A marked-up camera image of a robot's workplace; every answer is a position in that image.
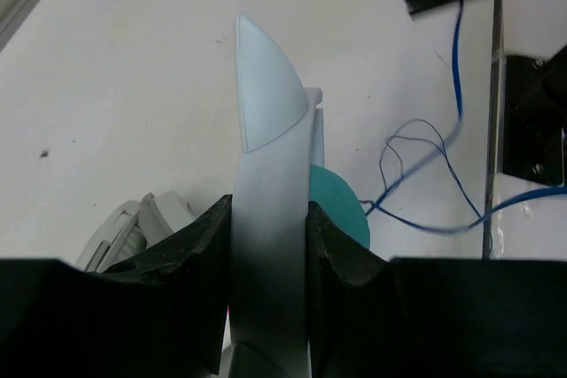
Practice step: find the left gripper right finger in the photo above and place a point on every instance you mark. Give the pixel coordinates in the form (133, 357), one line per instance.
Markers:
(429, 317)

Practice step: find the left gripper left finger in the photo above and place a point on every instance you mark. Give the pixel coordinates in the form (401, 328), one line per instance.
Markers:
(160, 313)

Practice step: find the grey white headphones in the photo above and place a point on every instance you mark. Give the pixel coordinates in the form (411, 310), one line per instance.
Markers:
(134, 227)

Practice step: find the teal cat-ear headphones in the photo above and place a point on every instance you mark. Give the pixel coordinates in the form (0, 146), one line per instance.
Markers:
(281, 170)

